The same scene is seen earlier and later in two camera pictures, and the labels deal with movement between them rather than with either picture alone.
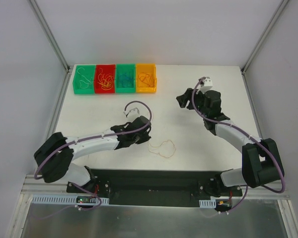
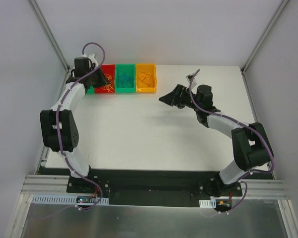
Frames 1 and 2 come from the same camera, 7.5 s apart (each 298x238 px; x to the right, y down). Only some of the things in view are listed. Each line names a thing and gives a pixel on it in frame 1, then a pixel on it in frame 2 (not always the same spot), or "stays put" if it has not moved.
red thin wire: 148,80 stays put
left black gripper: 144,135 -> 97,79
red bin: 105,79 stays put
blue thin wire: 125,80 stays put
